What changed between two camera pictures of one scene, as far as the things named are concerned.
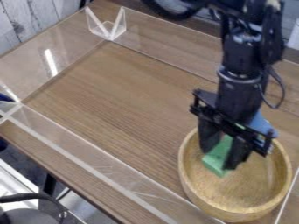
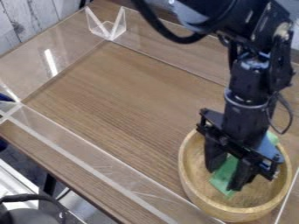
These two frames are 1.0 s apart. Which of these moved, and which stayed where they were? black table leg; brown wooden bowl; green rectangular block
Moved: green rectangular block
Stayed: black table leg; brown wooden bowl
